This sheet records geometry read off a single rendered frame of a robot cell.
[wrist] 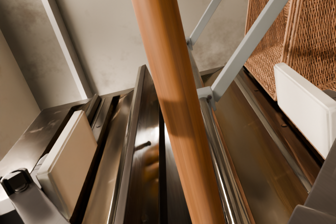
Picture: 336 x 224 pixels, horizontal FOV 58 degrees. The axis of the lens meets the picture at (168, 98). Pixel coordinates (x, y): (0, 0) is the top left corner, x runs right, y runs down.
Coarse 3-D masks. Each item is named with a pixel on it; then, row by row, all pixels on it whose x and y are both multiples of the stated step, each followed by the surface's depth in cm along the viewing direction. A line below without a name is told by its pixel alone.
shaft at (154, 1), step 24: (144, 0) 19; (168, 0) 19; (144, 24) 20; (168, 24) 20; (144, 48) 21; (168, 48) 20; (168, 72) 21; (192, 72) 22; (168, 96) 22; (192, 96) 22; (168, 120) 23; (192, 120) 23; (192, 144) 23; (192, 168) 24; (192, 192) 25; (216, 192) 26; (192, 216) 27; (216, 216) 26
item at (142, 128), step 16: (144, 64) 172; (144, 80) 151; (144, 96) 137; (144, 112) 125; (144, 128) 115; (128, 144) 96; (144, 144) 107; (128, 160) 88; (144, 160) 100; (128, 176) 81; (144, 176) 93; (128, 192) 76; (144, 192) 88; (128, 208) 72; (144, 208) 83
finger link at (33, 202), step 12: (24, 168) 14; (0, 180) 14; (12, 180) 14; (24, 180) 14; (12, 192) 14; (24, 192) 14; (36, 192) 13; (12, 204) 14; (24, 204) 13; (36, 204) 13; (48, 204) 12; (24, 216) 12; (36, 216) 12; (48, 216) 12; (60, 216) 11
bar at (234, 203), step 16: (272, 0) 54; (208, 16) 102; (272, 16) 55; (192, 32) 105; (256, 32) 56; (240, 48) 58; (192, 64) 81; (240, 64) 59; (224, 80) 60; (208, 96) 60; (208, 112) 54; (208, 128) 50; (208, 144) 46; (224, 144) 45; (224, 160) 41; (224, 176) 38; (224, 192) 36; (240, 192) 35; (224, 208) 34; (240, 208) 33
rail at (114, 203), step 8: (136, 80) 152; (136, 88) 141; (128, 120) 113; (128, 128) 107; (128, 136) 102; (120, 160) 90; (120, 168) 86; (120, 176) 82; (120, 184) 80; (112, 200) 75; (112, 208) 72; (112, 216) 69
